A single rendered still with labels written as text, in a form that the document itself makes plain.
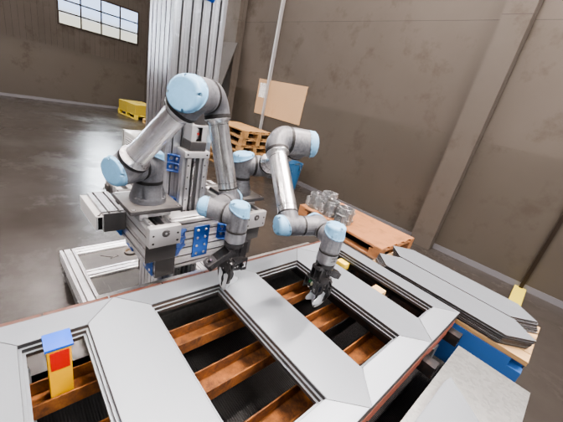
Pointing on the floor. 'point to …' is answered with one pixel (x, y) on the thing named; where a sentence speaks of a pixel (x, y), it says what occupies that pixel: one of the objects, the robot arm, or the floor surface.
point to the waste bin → (295, 171)
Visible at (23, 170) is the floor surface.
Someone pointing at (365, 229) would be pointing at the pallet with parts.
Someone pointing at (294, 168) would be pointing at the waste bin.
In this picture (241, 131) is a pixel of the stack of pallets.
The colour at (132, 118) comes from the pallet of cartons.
